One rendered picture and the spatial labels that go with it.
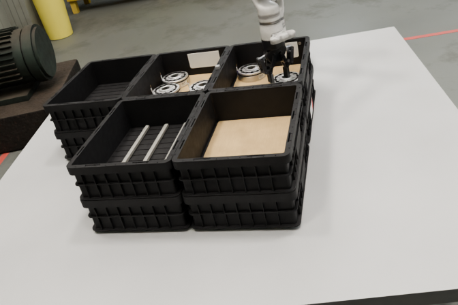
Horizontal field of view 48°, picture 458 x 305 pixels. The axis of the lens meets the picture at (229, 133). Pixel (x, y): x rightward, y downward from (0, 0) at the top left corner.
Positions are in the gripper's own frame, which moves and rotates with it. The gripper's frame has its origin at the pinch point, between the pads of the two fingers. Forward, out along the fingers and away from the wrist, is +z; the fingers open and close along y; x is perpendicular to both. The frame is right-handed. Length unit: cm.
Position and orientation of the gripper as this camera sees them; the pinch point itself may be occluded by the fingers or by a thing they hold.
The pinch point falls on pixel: (279, 76)
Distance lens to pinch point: 174.8
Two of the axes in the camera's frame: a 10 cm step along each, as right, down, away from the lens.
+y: -8.5, 3.9, -3.6
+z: 1.9, 8.6, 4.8
